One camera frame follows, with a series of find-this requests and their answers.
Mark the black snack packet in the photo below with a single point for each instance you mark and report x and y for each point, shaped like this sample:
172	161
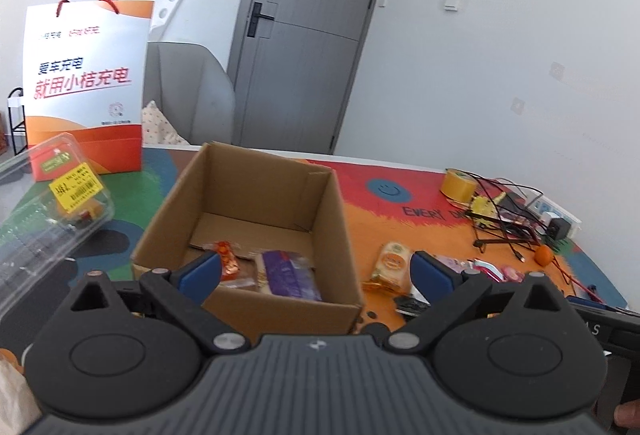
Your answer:
411	306

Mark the orange red snack packet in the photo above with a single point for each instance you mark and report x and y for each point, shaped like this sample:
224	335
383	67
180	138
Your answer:
227	260

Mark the white plastic bag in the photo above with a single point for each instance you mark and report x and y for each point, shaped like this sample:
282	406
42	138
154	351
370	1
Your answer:
15	400

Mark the black charger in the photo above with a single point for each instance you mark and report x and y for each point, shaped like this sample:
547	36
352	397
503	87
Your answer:
559	229

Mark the grey door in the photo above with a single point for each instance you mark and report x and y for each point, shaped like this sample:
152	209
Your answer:
300	65

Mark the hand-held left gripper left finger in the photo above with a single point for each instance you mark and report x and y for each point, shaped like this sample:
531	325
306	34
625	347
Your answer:
202	272

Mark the white power strip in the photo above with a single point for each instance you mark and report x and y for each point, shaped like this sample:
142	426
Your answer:
547	207

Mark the black metal rack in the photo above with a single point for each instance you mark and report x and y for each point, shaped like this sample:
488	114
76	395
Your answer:
16	115

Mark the yellow tape roll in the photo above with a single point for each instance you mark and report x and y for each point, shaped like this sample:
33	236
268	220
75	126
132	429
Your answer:
456	187

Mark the pink snack packet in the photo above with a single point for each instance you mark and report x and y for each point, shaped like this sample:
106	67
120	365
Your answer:
452	264

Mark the yellow plastic wrapper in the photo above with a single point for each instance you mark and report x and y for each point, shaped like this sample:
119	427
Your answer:
482	207

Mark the clear adhesive wall hook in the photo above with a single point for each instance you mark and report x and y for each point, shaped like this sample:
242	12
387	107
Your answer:
518	106
557	70

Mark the person's right hand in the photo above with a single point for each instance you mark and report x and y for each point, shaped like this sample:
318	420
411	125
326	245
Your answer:
629	416

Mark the purple snack packet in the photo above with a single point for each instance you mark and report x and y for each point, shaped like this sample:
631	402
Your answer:
287	272

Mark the clear plastic clamshell container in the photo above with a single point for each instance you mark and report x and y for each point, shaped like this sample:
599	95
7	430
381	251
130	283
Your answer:
45	225

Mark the brown cardboard box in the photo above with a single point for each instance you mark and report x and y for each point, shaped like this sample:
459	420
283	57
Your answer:
280	187

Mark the white wall switch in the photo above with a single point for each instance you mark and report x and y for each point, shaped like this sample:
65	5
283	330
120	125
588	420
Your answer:
452	0

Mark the white and orange paper bag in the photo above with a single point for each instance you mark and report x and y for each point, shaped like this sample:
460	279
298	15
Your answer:
85	45

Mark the patterned cushion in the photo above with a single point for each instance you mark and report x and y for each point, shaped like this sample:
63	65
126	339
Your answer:
160	127

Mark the tangerine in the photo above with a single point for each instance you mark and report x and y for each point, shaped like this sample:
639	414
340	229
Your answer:
543	255

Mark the white board with round holes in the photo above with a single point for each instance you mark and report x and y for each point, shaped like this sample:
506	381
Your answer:
167	10

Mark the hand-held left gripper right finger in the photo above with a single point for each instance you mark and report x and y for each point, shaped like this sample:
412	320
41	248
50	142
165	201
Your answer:
425	276

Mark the yellow snack packet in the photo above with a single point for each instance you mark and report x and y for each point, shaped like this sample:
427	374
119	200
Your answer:
392	262

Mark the grey chair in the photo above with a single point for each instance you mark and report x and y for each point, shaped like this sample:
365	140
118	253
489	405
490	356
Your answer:
200	90

